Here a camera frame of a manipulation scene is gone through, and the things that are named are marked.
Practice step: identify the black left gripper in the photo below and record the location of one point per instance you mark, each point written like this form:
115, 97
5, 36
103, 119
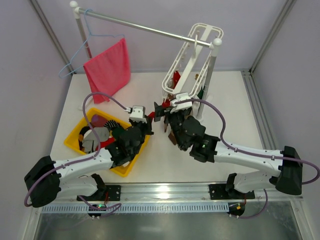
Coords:
147, 125

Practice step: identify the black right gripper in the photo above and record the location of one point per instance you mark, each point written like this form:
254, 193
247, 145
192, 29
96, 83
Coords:
159, 113

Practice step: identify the red snowflake christmas sock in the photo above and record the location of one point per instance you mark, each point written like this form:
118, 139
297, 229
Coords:
172, 84

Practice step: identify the brown sock with dark toe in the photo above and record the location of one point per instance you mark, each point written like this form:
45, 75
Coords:
171, 135

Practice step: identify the dark green sock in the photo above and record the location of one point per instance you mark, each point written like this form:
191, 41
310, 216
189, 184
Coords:
200, 94

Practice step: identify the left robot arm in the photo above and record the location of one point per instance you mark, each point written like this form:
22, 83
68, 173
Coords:
45, 181

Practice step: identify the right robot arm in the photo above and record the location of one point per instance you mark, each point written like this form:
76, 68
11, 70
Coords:
272, 168

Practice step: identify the white sock clip hanger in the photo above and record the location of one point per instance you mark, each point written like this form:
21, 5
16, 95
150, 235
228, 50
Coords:
193, 60

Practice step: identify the striped black white sock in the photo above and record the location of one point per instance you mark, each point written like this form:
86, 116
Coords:
112, 124

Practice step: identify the yellow plastic bin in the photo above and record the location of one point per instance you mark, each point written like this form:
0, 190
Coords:
72, 140

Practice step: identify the red sock in bin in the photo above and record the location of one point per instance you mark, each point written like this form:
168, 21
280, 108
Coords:
98, 121

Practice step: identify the grey white sock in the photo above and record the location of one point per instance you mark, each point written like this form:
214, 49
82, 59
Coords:
90, 142

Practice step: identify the pink towel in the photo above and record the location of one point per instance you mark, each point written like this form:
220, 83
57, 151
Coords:
109, 71

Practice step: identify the metal clothes rack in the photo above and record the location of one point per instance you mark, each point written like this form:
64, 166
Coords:
157, 50

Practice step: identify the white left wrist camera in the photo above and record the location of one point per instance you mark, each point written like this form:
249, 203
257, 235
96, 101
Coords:
137, 114

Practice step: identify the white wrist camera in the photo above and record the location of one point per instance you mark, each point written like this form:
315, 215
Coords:
137, 114
180, 102

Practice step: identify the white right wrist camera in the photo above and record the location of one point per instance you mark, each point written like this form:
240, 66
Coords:
180, 102

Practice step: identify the aluminium mounting rail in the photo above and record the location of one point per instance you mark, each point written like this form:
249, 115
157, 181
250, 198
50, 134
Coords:
145, 192

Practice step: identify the slotted cable duct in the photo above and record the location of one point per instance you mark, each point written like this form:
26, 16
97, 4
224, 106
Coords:
141, 208

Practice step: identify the blue wire hanger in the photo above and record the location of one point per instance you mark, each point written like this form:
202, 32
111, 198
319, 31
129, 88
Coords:
81, 17

